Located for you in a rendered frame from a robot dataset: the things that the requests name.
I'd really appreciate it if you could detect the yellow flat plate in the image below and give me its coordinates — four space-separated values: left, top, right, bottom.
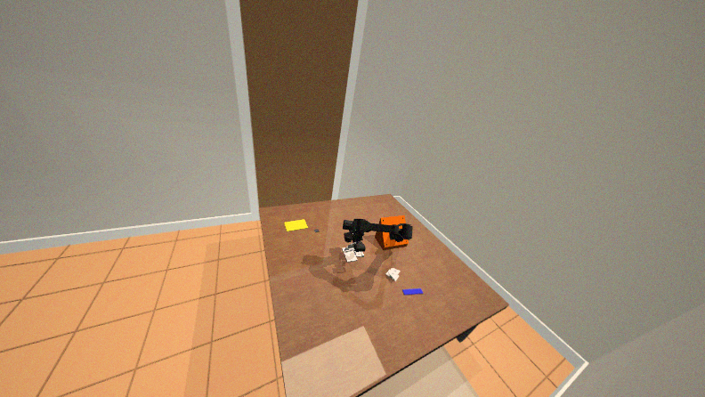
285 219 308 231

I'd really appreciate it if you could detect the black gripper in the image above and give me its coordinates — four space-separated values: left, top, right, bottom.
352 233 366 252

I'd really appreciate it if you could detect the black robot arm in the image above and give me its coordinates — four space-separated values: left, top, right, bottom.
343 219 413 242

